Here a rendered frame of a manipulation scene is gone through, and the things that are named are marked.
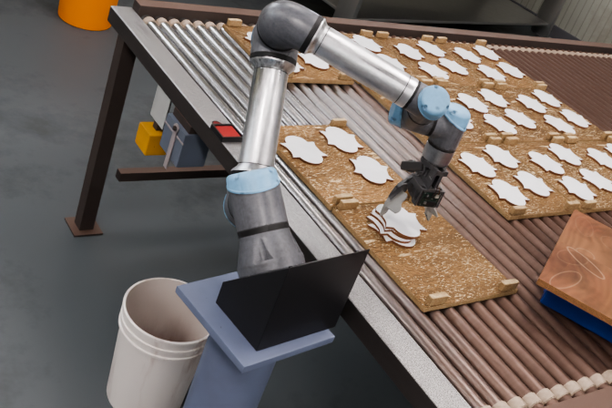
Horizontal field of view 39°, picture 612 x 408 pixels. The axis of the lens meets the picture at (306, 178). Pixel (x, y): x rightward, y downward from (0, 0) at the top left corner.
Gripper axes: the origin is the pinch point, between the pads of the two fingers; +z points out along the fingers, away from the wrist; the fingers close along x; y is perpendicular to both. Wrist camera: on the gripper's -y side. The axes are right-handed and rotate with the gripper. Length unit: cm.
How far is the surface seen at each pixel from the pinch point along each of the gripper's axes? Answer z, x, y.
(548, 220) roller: 6, 64, -15
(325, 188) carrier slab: 4.2, -15.9, -16.7
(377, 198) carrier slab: 4.3, -0.2, -14.3
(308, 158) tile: 3.4, -16.7, -31.2
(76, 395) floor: 98, -66, -27
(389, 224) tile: 0.9, -5.1, 2.7
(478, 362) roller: 6.3, 1.4, 47.8
